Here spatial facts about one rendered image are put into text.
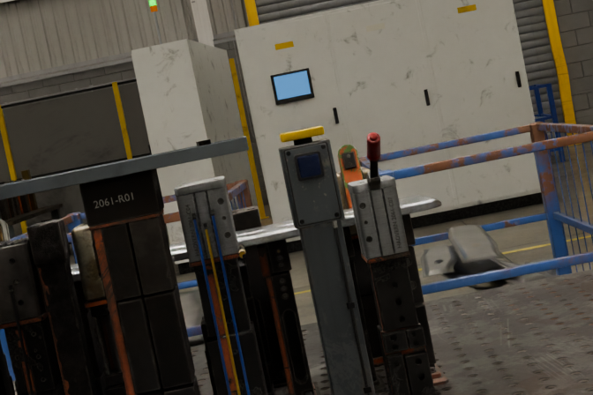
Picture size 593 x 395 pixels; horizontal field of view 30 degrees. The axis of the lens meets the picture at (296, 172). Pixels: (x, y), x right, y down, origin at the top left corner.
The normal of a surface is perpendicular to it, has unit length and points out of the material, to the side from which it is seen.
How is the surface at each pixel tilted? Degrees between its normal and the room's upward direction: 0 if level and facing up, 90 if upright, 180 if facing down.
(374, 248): 90
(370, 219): 90
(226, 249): 90
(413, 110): 90
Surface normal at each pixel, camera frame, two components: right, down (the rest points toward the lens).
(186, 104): -0.08, 0.07
